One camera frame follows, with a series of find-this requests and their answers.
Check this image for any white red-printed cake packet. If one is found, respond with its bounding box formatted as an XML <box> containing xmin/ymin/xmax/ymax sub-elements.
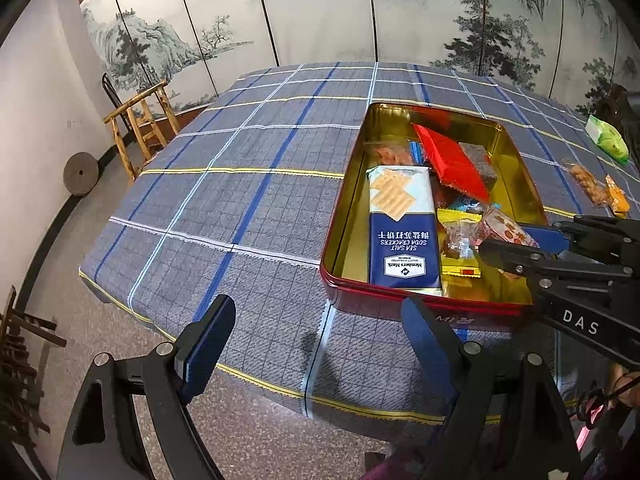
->
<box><xmin>472</xmin><ymin>206</ymin><xmax>539</xmax><ymax>254</ymax></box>

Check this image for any red snack packet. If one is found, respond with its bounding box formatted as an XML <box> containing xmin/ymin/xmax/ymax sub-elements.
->
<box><xmin>412</xmin><ymin>124</ymin><xmax>490</xmax><ymax>203</ymax></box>

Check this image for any blue soda cracker pack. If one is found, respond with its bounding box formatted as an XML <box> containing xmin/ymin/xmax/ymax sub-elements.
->
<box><xmin>367</xmin><ymin>165</ymin><xmax>442</xmax><ymax>296</ymax></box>

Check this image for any clear bag of peanuts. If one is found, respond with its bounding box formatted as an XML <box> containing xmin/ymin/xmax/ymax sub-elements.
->
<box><xmin>372</xmin><ymin>143</ymin><xmax>413</xmax><ymax>166</ymax></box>

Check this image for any yellow-ended clear candy packet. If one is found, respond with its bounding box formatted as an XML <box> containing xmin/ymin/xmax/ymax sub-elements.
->
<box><xmin>436</xmin><ymin>208</ymin><xmax>482</xmax><ymax>278</ymax></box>

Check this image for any blue candy wrapper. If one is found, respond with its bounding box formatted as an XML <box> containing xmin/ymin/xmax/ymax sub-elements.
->
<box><xmin>447</xmin><ymin>195</ymin><xmax>500</xmax><ymax>214</ymax></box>

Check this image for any grey sesame block packet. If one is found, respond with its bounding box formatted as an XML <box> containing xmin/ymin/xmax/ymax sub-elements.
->
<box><xmin>460</xmin><ymin>142</ymin><xmax>498</xmax><ymax>191</ymax></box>

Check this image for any orange snack packet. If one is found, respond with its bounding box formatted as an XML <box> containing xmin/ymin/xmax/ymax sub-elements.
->
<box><xmin>605</xmin><ymin>174</ymin><xmax>630</xmax><ymax>219</ymax></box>

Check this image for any clear brown nut-brittle packet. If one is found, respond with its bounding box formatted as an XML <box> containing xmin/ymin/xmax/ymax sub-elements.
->
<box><xmin>565</xmin><ymin>162</ymin><xmax>610</xmax><ymax>207</ymax></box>

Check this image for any dark wooden rack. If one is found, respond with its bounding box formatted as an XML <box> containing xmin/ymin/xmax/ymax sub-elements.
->
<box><xmin>1</xmin><ymin>285</ymin><xmax>66</xmax><ymax>448</ymax></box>

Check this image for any green snack packet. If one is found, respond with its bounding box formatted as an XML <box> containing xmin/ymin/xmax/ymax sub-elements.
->
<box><xmin>585</xmin><ymin>115</ymin><xmax>629</xmax><ymax>165</ymax></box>

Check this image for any dark wooden chair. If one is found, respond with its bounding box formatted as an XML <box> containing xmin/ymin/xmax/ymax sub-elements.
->
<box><xmin>596</xmin><ymin>84</ymin><xmax>640</xmax><ymax>166</ymax></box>

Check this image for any painted folding screen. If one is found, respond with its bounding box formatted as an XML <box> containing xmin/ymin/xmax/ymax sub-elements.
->
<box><xmin>79</xmin><ymin>0</ymin><xmax>639</xmax><ymax>112</ymax></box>

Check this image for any round stone millstone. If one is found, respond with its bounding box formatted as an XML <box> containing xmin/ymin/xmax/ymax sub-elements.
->
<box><xmin>63</xmin><ymin>152</ymin><xmax>100</xmax><ymax>197</ymax></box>

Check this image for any blue plaid tablecloth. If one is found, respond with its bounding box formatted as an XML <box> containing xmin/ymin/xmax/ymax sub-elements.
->
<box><xmin>79</xmin><ymin>62</ymin><xmax>639</xmax><ymax>439</ymax></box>

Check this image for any light wooden chair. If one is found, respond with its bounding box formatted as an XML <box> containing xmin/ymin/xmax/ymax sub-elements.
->
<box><xmin>103</xmin><ymin>79</ymin><xmax>180</xmax><ymax>183</ymax></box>

